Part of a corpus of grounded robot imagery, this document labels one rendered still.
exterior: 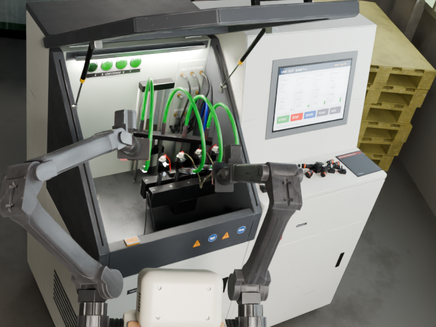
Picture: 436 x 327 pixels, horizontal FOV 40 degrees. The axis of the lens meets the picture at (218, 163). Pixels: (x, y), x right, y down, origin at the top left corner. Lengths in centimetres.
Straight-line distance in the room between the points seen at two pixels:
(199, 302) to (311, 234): 135
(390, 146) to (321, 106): 195
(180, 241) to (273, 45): 86
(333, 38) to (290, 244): 92
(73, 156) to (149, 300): 42
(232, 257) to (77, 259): 111
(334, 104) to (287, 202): 135
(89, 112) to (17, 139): 188
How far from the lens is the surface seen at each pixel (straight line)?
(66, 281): 268
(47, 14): 244
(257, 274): 168
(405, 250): 413
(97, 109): 247
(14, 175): 148
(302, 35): 256
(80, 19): 242
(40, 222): 149
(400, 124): 452
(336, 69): 273
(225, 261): 257
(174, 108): 263
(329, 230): 289
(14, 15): 543
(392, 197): 453
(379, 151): 469
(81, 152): 163
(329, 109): 278
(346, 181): 274
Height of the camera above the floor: 251
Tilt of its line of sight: 36 degrees down
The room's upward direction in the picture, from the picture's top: 13 degrees clockwise
